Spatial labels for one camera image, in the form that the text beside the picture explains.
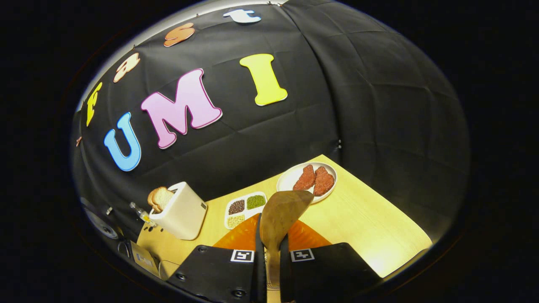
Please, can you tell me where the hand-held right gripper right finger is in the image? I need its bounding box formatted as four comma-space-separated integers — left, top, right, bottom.
279, 219, 384, 303

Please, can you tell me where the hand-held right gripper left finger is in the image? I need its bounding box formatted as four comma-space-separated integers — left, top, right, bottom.
168, 214, 267, 303

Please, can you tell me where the wooden spoon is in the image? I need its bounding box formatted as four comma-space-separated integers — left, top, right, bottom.
259, 190, 314, 291

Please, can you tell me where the white divided bean dish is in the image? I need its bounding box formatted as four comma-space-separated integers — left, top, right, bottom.
224, 191, 268, 230

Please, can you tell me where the white toaster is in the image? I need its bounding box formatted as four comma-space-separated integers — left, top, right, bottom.
149, 181, 208, 240

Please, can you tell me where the white round plate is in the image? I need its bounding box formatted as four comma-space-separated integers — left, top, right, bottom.
276, 162, 338, 204

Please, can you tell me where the small glass bottle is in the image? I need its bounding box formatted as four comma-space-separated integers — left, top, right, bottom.
129, 202, 154, 226

